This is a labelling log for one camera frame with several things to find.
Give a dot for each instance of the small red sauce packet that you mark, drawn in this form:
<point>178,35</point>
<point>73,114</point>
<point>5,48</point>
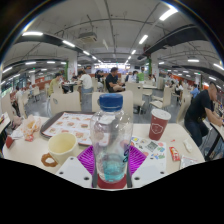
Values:
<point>174,154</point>

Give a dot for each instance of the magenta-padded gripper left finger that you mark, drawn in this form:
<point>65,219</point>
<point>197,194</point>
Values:
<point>75,170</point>

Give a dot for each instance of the colourful sticker sheet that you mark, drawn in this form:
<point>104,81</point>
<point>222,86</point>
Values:
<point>153,148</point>

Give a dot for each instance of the beige chair with round hole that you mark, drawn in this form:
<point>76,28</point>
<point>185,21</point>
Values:
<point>128,103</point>
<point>65,103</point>

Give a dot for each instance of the brown tray with paper liner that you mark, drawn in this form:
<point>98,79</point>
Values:
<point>68,125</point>

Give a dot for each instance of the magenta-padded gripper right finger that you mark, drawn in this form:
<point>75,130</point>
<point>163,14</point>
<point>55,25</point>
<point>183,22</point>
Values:
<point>148,170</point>

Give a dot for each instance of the red paper cup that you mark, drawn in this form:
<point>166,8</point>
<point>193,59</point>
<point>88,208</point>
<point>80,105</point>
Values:
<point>159,125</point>

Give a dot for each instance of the person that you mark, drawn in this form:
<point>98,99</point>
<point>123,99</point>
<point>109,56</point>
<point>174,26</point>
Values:
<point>111,80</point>
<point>53,85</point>
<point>86,81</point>
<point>198,110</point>

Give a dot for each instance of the red wallet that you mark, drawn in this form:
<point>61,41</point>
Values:
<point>9,141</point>

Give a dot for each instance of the small white wipe packet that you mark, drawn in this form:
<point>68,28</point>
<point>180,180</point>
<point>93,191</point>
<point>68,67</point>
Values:
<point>187,146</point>

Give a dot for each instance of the far beige chairs group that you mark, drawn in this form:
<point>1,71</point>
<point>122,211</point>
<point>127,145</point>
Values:
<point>165,96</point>

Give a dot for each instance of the clear bottle with blue cap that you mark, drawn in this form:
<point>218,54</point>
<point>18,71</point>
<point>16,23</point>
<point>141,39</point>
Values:
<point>111,140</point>

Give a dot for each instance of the ceiling strip lights group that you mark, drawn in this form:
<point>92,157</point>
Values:
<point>143,39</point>

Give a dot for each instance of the clear bag with fried food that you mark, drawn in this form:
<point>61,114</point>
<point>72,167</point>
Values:
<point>30,126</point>

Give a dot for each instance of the clear wrapped leaflet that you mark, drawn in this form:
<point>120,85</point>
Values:
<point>189,161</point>

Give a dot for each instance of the ceiling air conditioner unit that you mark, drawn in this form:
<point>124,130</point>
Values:
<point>87,36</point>

